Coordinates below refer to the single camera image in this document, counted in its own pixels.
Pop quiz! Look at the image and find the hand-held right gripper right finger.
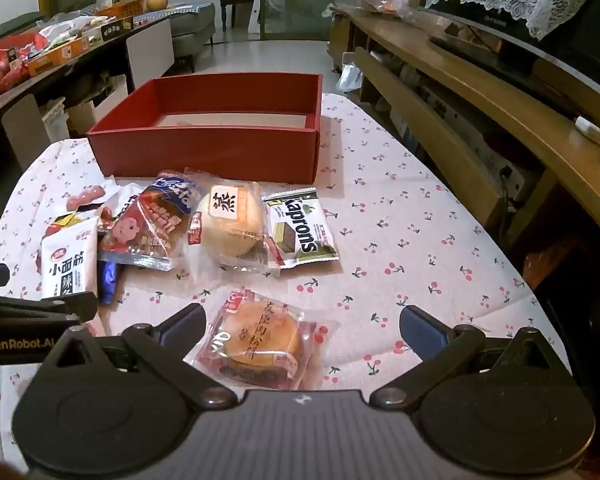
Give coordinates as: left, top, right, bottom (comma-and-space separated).
370, 304, 572, 411

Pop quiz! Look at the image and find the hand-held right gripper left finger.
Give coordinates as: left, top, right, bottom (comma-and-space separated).
40, 302, 238, 411

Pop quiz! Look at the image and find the clear red pastry packet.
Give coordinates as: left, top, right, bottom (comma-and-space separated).
184, 289, 328, 392

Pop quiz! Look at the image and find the red cartoon snack packet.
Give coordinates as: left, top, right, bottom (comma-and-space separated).
98, 180, 188, 272

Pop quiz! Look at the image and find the clear steamed cake packet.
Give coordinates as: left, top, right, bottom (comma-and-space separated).
186, 180, 282, 277

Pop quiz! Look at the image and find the red cardboard box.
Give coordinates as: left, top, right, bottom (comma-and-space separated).
86, 72, 324, 185

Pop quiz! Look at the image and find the white black-print snack packet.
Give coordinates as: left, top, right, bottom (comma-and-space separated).
41, 217, 100, 302

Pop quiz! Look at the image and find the small blue candy wrapper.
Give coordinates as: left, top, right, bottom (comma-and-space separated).
99, 259, 128, 306

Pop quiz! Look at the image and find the cherry print tablecloth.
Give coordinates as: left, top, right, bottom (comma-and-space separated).
0, 92, 577, 480

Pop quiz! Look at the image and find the pink sausage snack packet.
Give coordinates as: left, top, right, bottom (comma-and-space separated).
66, 184, 107, 212

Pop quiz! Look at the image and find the green white wafer packet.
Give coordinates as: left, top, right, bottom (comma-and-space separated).
261, 186, 341, 269

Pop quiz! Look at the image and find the white storage box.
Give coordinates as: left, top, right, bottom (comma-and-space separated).
64, 75, 130, 137

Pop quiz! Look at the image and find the red plastic bag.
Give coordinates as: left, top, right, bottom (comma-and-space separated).
0, 32, 50, 98

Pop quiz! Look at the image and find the orange cardboard box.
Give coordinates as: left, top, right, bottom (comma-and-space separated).
26, 35, 92, 79

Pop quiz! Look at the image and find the wooden television cabinet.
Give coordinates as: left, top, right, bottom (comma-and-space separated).
327, 4, 600, 273

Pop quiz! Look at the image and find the white power adapter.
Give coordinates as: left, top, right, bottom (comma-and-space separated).
574, 116, 600, 144

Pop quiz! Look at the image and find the silver foil bag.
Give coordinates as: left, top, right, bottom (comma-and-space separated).
336, 61, 364, 94

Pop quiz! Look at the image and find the dark printed box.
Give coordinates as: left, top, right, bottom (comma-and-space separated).
79, 16, 135, 45

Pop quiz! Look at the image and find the black coffee table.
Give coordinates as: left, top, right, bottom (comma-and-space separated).
0, 14, 177, 211

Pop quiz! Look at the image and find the orange plastic basket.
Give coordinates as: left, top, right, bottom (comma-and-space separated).
96, 0, 147, 21

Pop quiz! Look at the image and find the grey sofa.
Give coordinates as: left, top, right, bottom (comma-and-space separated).
164, 2, 217, 74

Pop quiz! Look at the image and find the black television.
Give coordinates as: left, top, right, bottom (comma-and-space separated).
419, 0, 600, 111

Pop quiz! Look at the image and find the clear plastic bag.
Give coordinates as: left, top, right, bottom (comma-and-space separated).
354, 0, 423, 23

